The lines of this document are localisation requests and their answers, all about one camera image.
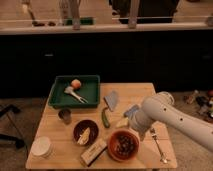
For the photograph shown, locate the dark purple grapes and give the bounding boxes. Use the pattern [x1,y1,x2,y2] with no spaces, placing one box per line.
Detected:
[116,135,135,156]

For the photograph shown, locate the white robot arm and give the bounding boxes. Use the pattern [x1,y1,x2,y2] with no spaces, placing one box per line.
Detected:
[129,92,213,152]

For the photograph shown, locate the dark brown bowl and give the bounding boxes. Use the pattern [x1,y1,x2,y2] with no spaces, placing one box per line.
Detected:
[73,120,99,146]

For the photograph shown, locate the red bowl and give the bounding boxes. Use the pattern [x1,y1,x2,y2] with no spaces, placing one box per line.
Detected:
[107,130,139,162]

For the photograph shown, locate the green plastic tray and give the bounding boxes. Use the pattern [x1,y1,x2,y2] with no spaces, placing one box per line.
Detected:
[48,75,100,108]

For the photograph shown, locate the orange fruit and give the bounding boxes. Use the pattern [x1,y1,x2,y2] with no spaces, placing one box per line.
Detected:
[70,79,81,89]

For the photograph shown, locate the blue sponge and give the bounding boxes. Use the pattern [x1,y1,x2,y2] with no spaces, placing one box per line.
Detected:
[123,105,139,117]

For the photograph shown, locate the green cucumber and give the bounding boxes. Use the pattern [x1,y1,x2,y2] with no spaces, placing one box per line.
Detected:
[101,107,110,128]

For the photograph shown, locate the small yellow food piece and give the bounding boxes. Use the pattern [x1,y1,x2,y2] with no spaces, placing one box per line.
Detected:
[116,118,129,128]

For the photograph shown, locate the small metal cup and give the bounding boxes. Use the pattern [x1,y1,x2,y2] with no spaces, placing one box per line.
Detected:
[58,109,71,125]

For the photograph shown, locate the yellow banana piece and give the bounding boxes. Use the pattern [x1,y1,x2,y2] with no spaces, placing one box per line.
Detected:
[77,128,90,145]

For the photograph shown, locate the wooden brush block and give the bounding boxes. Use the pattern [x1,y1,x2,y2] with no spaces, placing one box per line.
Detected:
[80,139,107,166]

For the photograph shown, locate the silver metal spoon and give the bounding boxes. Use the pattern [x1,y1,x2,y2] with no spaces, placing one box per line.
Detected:
[150,127,169,164]

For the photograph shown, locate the black office chair base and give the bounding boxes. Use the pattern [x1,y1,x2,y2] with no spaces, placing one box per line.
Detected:
[0,104,26,150]

